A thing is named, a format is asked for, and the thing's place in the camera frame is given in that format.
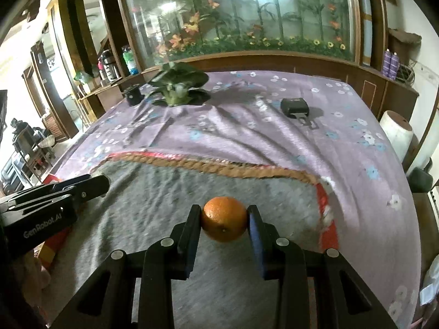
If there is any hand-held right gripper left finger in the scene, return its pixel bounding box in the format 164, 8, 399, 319
48, 204, 203, 329

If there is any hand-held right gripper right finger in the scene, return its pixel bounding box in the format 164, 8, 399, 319
247, 205, 400, 329

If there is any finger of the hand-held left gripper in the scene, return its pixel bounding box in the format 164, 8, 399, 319
44, 175, 111, 209
10, 175, 92, 203

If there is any red cardboard box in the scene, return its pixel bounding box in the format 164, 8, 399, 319
34, 174, 74, 270

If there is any orange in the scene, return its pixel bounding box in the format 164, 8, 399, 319
201, 197, 248, 243

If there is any dark wooden side table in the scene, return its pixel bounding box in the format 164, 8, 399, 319
12, 118, 55, 182

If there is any grey blanket with orange trim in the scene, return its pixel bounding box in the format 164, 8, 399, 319
41, 151, 340, 329

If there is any wooden side desk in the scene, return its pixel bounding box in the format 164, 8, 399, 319
77, 77, 124, 124

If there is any black cylindrical holder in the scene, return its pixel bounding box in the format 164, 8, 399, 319
122, 84, 142, 107

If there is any steel thermos jug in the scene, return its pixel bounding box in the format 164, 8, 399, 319
103, 50, 120, 82

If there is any green plastic bottle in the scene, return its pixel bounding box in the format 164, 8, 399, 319
122, 45, 139, 76

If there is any green bok choy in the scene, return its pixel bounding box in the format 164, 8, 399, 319
147, 62, 210, 107

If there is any dark green stool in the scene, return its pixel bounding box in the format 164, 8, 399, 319
408, 167, 434, 194

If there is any white ceramic stool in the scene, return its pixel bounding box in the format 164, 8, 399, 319
379, 110, 414, 163

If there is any wooden headboard cabinet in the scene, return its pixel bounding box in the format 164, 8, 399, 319
98, 0, 421, 120

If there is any purple spray can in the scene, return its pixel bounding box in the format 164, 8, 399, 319
389, 52, 400, 79
381, 49, 392, 76

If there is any floral mural glass panel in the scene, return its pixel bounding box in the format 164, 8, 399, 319
113, 0, 362, 72

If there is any brown cardboard box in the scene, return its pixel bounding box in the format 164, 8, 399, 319
387, 27, 422, 66

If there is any wire basket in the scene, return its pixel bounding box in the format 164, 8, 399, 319
396, 63, 417, 84

